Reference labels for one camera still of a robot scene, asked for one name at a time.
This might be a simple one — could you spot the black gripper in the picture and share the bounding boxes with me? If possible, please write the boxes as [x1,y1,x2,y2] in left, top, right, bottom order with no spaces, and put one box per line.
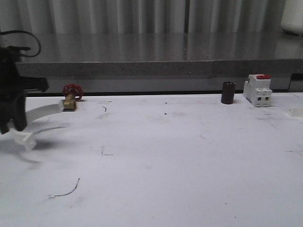
[0,48,49,134]

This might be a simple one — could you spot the white half clamp piece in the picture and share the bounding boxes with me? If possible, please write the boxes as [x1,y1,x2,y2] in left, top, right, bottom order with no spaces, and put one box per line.
[288,107,303,118]
[7,101,64,150]

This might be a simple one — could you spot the brass valve red handwheel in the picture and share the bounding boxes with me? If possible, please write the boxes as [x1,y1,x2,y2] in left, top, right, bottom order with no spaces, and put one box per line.
[62,83,84,111]

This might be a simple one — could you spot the grey stone counter slab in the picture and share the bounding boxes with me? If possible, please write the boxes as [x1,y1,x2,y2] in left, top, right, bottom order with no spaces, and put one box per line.
[17,32,303,93]

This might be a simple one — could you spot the dark brown cylindrical coupling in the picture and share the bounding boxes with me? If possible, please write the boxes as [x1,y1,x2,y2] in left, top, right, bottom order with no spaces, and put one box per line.
[221,82,236,105]

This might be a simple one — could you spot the white container on counter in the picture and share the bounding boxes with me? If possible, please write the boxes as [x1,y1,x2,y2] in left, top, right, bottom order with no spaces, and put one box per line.
[281,0,303,35]

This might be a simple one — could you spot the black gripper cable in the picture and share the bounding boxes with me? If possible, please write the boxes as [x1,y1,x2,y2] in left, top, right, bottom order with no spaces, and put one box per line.
[0,30,42,58]

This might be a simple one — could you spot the white circuit breaker red switch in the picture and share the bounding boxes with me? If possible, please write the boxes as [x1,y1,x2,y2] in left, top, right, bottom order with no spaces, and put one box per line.
[243,74,272,107]

